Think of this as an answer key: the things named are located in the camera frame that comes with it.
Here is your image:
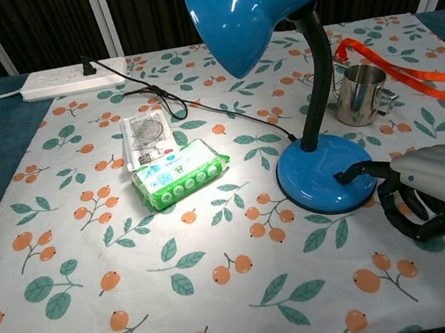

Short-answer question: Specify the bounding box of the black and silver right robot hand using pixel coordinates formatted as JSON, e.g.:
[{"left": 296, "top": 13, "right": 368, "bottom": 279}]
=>
[{"left": 331, "top": 144, "right": 445, "bottom": 252}]

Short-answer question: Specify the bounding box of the blue desk lamp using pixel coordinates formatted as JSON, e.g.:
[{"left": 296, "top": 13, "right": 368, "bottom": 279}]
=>
[{"left": 182, "top": 0, "right": 382, "bottom": 232}]

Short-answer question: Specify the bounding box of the stainless steel cup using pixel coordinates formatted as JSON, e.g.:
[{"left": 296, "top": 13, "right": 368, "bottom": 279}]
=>
[{"left": 329, "top": 60, "right": 403, "bottom": 131}]

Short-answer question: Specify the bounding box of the clear badge holder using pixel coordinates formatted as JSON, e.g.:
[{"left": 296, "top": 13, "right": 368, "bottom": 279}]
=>
[{"left": 301, "top": 55, "right": 355, "bottom": 94}]

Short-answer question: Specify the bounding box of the green tissue pack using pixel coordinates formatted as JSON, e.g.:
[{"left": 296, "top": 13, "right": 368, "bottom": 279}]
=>
[{"left": 127, "top": 134, "right": 237, "bottom": 217}]

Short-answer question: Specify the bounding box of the clear ruler set package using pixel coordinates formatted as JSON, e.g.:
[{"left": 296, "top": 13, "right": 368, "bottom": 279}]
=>
[{"left": 118, "top": 107, "right": 179, "bottom": 173}]

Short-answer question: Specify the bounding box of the floral printed tablecloth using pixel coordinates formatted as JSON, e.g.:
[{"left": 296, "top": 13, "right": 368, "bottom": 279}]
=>
[{"left": 0, "top": 7, "right": 445, "bottom": 333}]

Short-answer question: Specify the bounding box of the white power strip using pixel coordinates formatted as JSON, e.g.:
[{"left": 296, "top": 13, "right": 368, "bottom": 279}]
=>
[{"left": 16, "top": 55, "right": 133, "bottom": 105}]

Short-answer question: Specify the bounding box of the orange lanyard ribbon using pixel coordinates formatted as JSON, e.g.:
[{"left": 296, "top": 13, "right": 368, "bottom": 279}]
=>
[{"left": 332, "top": 24, "right": 445, "bottom": 128}]

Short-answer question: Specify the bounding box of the black power cable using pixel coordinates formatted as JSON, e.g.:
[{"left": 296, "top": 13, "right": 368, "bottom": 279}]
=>
[{"left": 80, "top": 29, "right": 299, "bottom": 169}]

